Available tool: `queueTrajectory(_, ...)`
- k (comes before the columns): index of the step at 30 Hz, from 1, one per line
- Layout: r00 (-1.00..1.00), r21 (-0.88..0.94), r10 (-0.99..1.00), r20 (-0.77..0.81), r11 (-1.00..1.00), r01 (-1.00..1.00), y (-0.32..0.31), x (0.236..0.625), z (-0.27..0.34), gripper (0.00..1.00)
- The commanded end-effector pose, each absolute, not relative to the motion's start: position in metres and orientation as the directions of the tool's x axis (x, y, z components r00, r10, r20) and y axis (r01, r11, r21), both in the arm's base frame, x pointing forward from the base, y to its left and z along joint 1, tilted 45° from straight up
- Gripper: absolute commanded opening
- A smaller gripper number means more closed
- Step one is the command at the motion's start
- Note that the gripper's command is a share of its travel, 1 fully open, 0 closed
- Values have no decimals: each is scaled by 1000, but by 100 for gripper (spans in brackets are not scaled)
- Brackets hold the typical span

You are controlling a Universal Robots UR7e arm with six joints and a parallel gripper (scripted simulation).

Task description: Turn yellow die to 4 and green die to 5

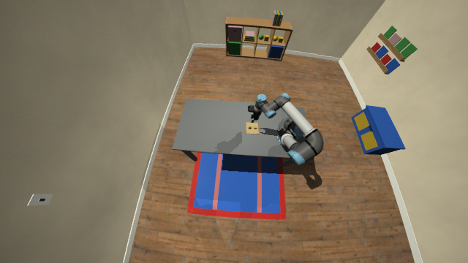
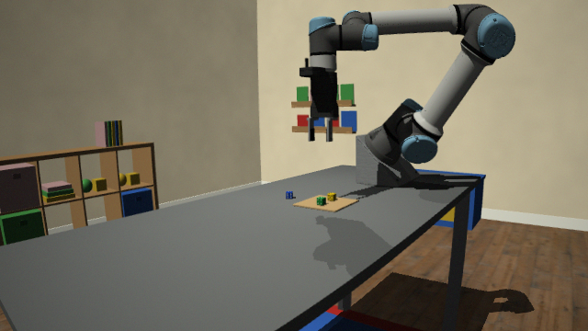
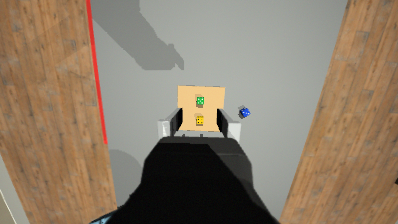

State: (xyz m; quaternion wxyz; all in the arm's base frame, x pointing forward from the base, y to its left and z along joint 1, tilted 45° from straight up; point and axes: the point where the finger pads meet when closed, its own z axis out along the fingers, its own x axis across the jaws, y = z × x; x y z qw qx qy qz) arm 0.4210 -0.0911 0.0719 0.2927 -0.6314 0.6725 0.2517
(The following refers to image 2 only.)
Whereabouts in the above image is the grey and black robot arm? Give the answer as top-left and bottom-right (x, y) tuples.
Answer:
(309, 4), (515, 166)

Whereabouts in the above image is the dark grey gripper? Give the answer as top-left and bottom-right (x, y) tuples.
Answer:
(300, 55), (339, 142)

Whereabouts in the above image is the tan flat mat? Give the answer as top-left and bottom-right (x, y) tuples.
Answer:
(293, 195), (359, 212)

